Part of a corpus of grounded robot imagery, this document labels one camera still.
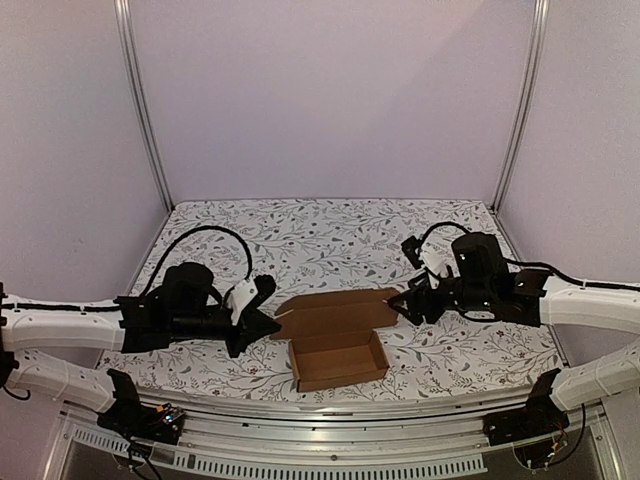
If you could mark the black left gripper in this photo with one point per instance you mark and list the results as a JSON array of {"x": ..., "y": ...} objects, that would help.
[{"x": 254, "y": 326}]

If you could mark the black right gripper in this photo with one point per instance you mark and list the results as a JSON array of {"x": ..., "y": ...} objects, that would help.
[{"x": 422, "y": 298}]

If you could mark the brown cardboard box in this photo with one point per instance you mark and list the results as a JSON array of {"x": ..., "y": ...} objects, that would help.
[{"x": 332, "y": 337}]

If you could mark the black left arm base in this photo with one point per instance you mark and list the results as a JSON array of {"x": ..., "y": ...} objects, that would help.
[{"x": 128, "y": 417}]

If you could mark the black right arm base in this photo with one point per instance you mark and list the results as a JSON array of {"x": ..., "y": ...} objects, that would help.
[{"x": 539, "y": 416}]

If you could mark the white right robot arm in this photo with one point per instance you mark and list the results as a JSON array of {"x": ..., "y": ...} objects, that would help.
[{"x": 534, "y": 294}]

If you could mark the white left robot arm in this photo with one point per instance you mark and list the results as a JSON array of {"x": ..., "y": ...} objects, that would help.
[{"x": 28, "y": 328}]

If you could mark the floral patterned table mat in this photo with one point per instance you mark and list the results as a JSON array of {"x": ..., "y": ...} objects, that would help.
[{"x": 312, "y": 246}]

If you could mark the aluminium front rail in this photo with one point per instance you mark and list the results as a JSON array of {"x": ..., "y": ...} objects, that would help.
[{"x": 427, "y": 438}]

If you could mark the left aluminium frame post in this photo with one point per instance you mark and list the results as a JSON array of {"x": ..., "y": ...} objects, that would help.
[{"x": 125, "y": 28}]

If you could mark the aluminium frame post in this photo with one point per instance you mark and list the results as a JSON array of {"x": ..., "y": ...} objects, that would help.
[
  {"x": 125, "y": 28},
  {"x": 527, "y": 91}
]

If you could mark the right aluminium frame post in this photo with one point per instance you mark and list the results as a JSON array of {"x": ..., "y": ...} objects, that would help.
[{"x": 527, "y": 91}]

